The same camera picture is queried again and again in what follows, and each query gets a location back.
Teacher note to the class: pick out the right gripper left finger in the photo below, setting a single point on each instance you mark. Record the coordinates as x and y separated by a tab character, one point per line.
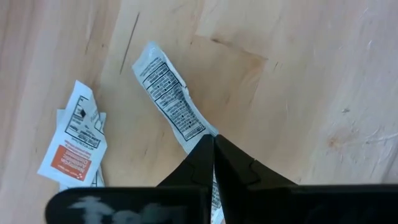
199	168

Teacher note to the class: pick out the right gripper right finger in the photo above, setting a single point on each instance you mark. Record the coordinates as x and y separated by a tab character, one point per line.
236	174

